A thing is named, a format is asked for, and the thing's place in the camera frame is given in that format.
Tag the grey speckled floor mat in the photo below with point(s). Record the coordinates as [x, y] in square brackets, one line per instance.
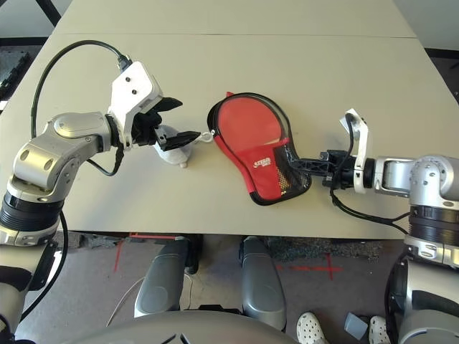
[322, 247]

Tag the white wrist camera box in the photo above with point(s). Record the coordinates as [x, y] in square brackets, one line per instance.
[362, 143]
[131, 89]

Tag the grey robot leg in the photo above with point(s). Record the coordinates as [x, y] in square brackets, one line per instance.
[261, 283]
[163, 283]

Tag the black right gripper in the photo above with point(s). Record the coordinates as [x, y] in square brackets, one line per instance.
[342, 170]

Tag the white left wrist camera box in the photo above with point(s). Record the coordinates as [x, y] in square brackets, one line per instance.
[131, 89]

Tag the white perforated clog shoe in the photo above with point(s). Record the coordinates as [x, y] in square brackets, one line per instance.
[310, 328]
[379, 329]

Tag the grey foot pedal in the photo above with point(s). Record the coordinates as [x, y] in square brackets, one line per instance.
[355, 324]

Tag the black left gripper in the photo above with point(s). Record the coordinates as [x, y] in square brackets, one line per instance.
[145, 127]

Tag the black metal frame bars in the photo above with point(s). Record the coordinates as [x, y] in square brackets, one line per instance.
[50, 12]

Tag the red black paddle case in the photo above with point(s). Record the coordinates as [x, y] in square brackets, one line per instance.
[261, 175]

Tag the grey left robot leg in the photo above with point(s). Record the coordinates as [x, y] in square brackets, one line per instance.
[163, 283]

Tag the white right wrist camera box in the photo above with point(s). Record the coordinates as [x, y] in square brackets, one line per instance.
[362, 143]

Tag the grey robot torso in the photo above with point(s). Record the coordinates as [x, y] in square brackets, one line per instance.
[172, 328]

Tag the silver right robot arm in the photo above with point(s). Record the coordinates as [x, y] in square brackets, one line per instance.
[426, 200]

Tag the grey right robot leg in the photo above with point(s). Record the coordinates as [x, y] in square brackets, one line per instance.
[261, 283]

